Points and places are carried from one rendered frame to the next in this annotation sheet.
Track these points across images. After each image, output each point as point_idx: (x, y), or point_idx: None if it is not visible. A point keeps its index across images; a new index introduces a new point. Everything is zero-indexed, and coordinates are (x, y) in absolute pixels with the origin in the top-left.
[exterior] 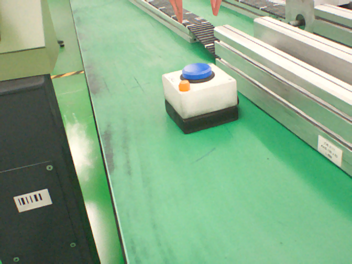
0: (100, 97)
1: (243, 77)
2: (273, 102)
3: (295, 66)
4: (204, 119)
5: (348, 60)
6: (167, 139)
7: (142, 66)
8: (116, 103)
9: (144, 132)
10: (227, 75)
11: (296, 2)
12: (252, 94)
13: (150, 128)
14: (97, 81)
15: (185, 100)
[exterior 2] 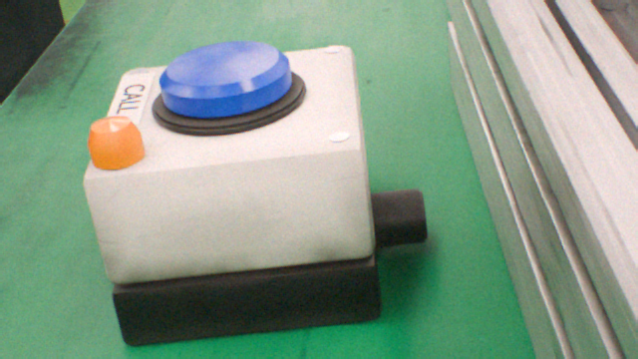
0: (22, 112)
1: (481, 124)
2: (530, 282)
3: (601, 134)
4: (209, 296)
5: None
6: (45, 356)
7: (247, 16)
8: (41, 146)
9: (5, 296)
10: (346, 114)
11: None
12: (496, 205)
13: (42, 280)
14: (70, 53)
15: (109, 209)
